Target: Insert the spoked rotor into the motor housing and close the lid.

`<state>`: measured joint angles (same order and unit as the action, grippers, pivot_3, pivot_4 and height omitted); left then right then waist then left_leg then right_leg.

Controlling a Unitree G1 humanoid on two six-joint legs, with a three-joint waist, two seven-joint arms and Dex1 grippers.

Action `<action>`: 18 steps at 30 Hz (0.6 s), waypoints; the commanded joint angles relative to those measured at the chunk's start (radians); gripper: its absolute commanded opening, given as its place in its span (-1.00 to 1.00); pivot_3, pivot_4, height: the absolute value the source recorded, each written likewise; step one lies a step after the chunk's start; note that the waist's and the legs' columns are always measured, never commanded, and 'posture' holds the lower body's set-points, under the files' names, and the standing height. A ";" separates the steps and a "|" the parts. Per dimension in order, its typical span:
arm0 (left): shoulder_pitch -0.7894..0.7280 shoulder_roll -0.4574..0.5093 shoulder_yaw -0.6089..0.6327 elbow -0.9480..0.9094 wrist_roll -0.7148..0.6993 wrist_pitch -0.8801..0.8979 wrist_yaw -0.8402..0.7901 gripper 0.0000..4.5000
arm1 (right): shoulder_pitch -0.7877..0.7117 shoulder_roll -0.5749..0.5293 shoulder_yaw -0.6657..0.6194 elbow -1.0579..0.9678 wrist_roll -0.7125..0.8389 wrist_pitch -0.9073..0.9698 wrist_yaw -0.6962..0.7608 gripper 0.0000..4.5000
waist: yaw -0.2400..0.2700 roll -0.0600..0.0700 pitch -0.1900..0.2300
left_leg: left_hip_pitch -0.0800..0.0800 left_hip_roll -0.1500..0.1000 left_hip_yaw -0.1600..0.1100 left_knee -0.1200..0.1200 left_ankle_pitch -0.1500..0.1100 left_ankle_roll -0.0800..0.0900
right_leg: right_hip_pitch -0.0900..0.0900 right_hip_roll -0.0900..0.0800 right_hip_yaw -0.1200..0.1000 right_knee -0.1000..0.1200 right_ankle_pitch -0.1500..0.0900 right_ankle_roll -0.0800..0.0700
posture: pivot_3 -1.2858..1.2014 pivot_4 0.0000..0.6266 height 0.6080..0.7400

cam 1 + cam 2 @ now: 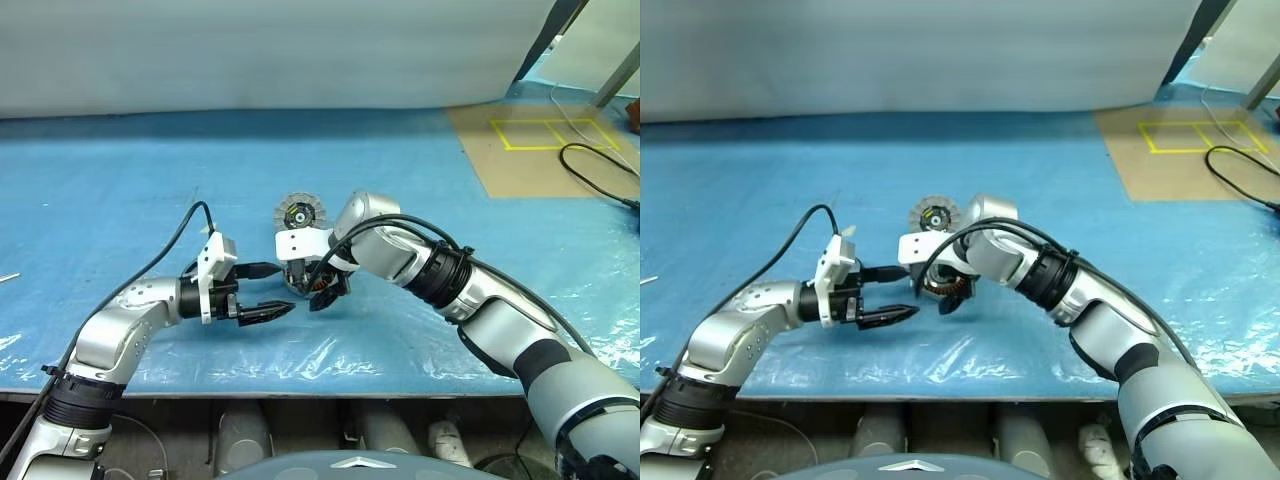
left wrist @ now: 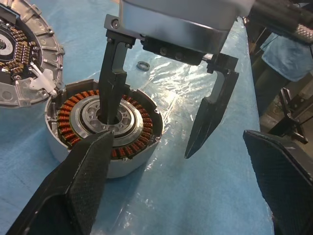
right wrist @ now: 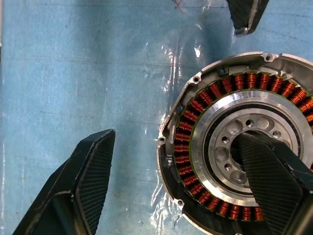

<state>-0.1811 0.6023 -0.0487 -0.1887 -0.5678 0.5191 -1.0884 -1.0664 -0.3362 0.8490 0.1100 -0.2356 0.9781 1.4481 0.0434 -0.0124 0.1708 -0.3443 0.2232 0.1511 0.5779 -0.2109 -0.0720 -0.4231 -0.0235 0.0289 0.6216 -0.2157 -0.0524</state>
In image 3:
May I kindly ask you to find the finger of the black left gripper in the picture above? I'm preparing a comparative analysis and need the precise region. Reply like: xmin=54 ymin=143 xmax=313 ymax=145
xmin=226 ymin=0 xmax=269 ymax=37

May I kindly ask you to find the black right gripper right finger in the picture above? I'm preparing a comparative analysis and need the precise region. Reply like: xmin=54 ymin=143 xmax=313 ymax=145
xmin=232 ymin=131 xmax=313 ymax=235

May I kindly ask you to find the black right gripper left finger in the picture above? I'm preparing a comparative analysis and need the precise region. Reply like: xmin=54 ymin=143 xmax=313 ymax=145
xmin=12 ymin=129 xmax=116 ymax=235

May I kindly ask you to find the motor housing with copper coils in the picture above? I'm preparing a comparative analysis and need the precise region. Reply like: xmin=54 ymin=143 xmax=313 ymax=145
xmin=156 ymin=51 xmax=313 ymax=235

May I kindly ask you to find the clear plastic film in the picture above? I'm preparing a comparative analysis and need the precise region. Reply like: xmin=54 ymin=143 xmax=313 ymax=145
xmin=144 ymin=0 xmax=206 ymax=232

